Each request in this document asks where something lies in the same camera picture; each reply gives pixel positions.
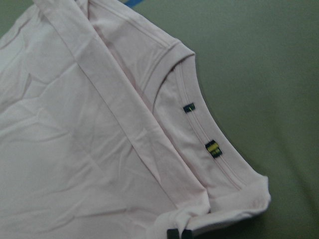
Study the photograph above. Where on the pink Snoopy t-shirt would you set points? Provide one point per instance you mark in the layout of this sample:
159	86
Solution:
104	132

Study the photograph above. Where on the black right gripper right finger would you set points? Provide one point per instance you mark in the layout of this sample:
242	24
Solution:
187	234

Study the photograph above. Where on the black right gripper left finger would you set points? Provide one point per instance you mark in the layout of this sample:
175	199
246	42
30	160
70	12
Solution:
172	234

